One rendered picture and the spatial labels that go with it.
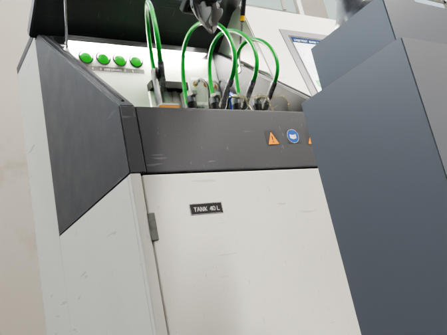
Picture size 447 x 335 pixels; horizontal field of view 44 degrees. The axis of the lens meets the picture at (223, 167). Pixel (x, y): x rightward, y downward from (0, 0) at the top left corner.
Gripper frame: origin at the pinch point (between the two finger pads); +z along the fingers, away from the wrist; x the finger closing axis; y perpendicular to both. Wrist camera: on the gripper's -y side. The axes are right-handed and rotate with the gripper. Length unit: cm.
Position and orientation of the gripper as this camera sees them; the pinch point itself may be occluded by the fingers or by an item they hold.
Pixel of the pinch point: (210, 30)
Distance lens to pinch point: 162.8
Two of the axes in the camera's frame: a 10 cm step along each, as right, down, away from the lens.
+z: 2.0, 9.4, -2.7
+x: 8.4, -0.3, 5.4
